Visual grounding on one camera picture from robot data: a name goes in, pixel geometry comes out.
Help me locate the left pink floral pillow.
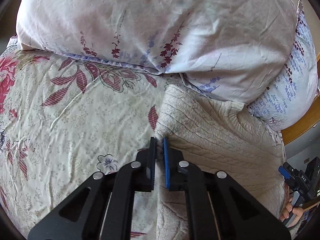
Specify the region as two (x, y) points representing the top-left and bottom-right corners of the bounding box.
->
(16, 0), (297, 103)

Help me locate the beige cable knit sweater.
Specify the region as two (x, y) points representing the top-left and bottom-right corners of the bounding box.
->
(155, 85), (291, 239)

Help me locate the right blue floral pillow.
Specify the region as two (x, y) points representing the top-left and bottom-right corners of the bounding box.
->
(247, 0), (318, 131)

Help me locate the person right hand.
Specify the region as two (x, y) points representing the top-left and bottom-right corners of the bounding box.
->
(279, 197), (304, 226)

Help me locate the wooden headboard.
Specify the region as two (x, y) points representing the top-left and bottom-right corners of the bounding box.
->
(281, 52), (320, 146)

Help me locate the floral bed quilt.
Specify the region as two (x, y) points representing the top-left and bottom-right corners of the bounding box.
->
(0, 36), (296, 240)

